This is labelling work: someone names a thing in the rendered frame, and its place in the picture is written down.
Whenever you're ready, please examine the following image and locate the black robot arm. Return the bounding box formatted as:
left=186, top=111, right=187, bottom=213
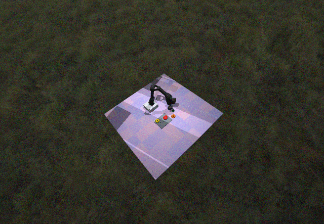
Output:
left=149, top=84, right=176, bottom=106

